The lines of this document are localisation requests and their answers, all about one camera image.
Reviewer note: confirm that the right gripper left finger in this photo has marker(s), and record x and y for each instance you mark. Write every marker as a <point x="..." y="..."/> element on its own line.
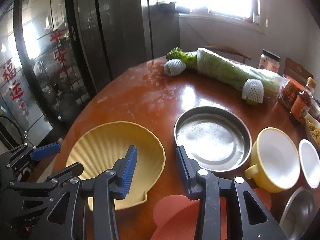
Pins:
<point x="65" y="216"/>

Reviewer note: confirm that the round steel plate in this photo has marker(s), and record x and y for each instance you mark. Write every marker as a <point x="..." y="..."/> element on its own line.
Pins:
<point x="216" y="138"/>

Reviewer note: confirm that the stainless steel bowl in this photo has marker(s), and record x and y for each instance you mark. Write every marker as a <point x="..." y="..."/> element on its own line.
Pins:
<point x="298" y="213"/>

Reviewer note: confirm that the yellow shell-shaped plate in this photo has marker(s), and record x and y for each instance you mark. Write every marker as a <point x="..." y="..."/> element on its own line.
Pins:
<point x="99" y="148"/>

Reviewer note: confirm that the red instant noodle bowl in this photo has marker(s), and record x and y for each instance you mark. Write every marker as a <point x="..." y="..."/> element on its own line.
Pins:
<point x="309" y="160"/>

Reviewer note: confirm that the wrapped napa cabbage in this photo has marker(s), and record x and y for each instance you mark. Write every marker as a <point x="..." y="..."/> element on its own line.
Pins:
<point x="234" y="74"/>

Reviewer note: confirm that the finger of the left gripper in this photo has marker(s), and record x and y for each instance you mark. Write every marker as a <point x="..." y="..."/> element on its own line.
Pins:
<point x="45" y="151"/>
<point x="52" y="182"/>

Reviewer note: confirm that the green lettuce bunch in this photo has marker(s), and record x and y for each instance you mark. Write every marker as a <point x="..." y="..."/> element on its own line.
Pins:
<point x="189" y="58"/>

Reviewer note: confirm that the foam-netted fruit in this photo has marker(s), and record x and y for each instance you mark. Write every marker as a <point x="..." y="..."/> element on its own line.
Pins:
<point x="253" y="92"/>
<point x="174" y="67"/>

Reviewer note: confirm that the foam-netted fruit left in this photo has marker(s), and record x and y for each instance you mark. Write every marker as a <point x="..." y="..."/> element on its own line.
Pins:
<point x="174" y="67"/>

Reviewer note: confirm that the red chili sauce jar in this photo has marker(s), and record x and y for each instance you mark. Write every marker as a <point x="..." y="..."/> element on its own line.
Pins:
<point x="289" y="92"/>

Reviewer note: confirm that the white dish of food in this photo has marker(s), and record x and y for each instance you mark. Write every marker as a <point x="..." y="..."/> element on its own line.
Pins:
<point x="312" y="130"/>

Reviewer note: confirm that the foam-netted fruit right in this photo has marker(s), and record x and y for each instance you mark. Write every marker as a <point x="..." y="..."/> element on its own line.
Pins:
<point x="253" y="92"/>

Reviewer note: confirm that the yellow bowl with handle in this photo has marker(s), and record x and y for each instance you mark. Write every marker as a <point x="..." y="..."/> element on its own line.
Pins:
<point x="274" y="162"/>

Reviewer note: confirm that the orange-capped sauce bottle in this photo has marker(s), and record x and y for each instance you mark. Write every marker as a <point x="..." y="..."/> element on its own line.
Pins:
<point x="303" y="101"/>

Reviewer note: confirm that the pink plastic plate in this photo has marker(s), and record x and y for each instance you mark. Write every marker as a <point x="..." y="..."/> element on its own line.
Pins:
<point x="176" y="216"/>

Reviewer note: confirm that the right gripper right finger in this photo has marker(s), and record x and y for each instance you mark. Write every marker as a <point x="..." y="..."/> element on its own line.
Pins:
<point x="248" y="217"/>

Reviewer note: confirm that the dark grey refrigerator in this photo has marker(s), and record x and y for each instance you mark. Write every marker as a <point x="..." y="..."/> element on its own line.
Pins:
<point x="110" y="36"/>

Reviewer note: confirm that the glass sliding door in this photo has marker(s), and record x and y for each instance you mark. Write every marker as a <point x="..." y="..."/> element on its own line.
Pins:
<point x="43" y="82"/>

